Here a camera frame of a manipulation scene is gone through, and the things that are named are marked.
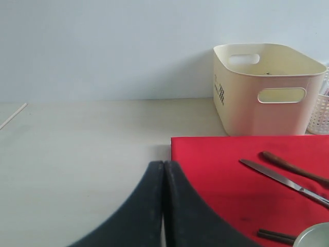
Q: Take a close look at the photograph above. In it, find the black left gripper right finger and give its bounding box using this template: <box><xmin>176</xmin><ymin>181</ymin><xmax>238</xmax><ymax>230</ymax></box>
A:
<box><xmin>163</xmin><ymin>161</ymin><xmax>259</xmax><ymax>247</ymax></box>

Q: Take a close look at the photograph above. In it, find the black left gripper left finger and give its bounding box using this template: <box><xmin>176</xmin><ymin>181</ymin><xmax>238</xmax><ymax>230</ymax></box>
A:
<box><xmin>71</xmin><ymin>161</ymin><xmax>164</xmax><ymax>247</ymax></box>

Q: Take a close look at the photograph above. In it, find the dark wooden chopstick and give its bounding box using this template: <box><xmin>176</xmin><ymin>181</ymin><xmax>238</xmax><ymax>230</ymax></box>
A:
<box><xmin>257</xmin><ymin>231</ymin><xmax>296</xmax><ymax>246</ymax></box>
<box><xmin>258</xmin><ymin>229</ymin><xmax>297</xmax><ymax>240</ymax></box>

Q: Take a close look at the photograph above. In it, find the stainless steel table knife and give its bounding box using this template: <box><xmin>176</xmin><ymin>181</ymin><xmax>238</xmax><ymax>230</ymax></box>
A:
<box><xmin>239</xmin><ymin>159</ymin><xmax>328</xmax><ymax>208</ymax></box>

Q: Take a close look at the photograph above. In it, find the pale green ceramic bowl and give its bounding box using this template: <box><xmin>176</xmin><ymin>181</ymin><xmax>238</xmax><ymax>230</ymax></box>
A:
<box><xmin>293</xmin><ymin>222</ymin><xmax>329</xmax><ymax>247</ymax></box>

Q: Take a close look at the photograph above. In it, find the brown wooden spoon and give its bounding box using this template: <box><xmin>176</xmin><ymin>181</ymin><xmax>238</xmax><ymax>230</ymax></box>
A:
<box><xmin>260</xmin><ymin>151</ymin><xmax>328</xmax><ymax>188</ymax></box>

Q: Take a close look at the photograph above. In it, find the red tablecloth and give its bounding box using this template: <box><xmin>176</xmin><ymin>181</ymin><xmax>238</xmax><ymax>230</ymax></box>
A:
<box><xmin>171</xmin><ymin>135</ymin><xmax>328</xmax><ymax>246</ymax></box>

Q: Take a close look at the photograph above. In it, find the cream plastic storage bin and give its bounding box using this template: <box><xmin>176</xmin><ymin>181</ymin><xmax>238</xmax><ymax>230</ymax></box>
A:
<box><xmin>213</xmin><ymin>44</ymin><xmax>327</xmax><ymax>136</ymax></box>

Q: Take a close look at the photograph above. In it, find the white perforated plastic basket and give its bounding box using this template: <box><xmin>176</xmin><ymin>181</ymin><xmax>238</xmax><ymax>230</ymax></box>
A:
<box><xmin>306</xmin><ymin>61</ymin><xmax>329</xmax><ymax>135</ymax></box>

